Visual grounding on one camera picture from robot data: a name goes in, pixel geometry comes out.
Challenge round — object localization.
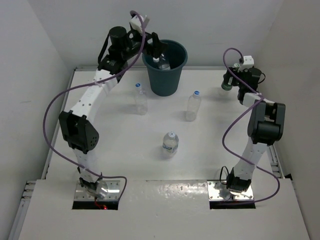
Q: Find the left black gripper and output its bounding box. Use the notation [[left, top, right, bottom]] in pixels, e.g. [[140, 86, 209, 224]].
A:
[[120, 28, 166, 61]]

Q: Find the red cap labelled bottle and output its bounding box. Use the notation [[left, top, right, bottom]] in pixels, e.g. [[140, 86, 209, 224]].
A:
[[152, 53, 171, 71]]

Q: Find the green label white cap bottle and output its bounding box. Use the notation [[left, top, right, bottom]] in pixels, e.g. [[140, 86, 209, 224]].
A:
[[221, 63, 241, 91]]

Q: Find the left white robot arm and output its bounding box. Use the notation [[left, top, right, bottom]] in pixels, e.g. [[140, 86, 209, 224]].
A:
[[59, 26, 168, 200]]

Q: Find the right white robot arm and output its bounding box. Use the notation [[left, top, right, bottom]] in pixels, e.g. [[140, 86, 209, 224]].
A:
[[221, 63, 286, 193]]

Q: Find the dark teal plastic bin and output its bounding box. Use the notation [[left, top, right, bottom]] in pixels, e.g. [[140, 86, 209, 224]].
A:
[[142, 39, 188, 97]]

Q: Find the clear bottle blue cap right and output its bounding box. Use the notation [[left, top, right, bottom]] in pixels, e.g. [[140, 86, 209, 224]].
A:
[[185, 90, 202, 122]]

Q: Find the clear bottle blue cap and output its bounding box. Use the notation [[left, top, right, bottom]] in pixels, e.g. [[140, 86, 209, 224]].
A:
[[185, 90, 202, 122], [134, 83, 148, 115]]

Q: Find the clear bottle blue cap left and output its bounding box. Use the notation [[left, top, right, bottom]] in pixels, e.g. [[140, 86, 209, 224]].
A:
[[134, 83, 148, 115]]

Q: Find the short bottle blue-white cap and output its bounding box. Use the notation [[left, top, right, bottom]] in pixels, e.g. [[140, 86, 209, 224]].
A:
[[162, 131, 179, 159]]

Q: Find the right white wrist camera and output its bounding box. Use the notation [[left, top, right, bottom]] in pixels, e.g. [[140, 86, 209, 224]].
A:
[[238, 55, 255, 72]]

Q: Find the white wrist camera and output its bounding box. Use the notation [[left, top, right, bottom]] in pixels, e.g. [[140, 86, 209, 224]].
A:
[[238, 55, 255, 72], [129, 15, 150, 35]]

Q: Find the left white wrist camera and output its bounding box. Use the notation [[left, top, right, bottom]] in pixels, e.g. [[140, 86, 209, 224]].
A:
[[129, 15, 150, 35]]

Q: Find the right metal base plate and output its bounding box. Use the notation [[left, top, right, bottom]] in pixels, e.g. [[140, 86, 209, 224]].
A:
[[207, 180, 254, 203]]

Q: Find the metal base plate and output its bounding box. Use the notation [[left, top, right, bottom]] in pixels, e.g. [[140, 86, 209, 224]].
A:
[[207, 180, 254, 203], [74, 180, 120, 202]]

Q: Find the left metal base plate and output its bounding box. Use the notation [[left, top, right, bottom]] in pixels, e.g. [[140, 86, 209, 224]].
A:
[[74, 180, 120, 202]]

